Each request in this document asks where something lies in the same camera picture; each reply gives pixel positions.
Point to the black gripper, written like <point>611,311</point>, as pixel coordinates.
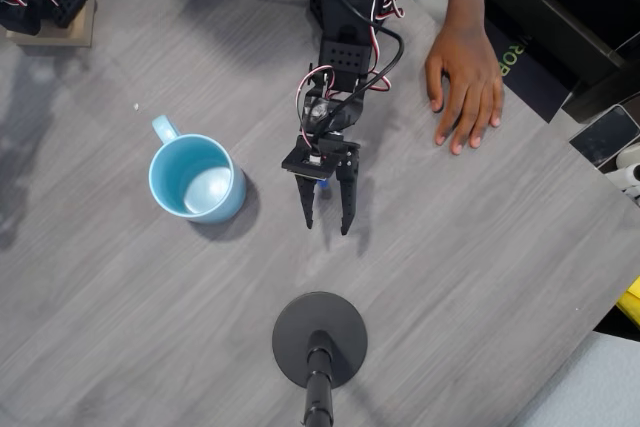
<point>346,159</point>

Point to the blue capped black marker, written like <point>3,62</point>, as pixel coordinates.
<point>325,191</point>

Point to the light blue ceramic mug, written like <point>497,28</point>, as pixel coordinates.
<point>165,182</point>

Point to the person's left hand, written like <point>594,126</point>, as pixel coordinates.
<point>465,82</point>

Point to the black round stand base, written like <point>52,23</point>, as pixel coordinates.
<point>320,317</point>

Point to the black box green lettering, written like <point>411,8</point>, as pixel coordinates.
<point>540,82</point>

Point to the dark screen phone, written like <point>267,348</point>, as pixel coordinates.
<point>607,134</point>

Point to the wooden base board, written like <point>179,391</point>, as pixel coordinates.
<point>75,34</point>

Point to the white plastic device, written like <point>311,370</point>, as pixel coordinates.
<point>627,178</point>

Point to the white rounded plastic object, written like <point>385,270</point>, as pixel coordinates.
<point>631,157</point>

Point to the yellow object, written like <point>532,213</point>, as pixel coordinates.
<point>632,302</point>

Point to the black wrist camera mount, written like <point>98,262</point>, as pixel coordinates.
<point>300,162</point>

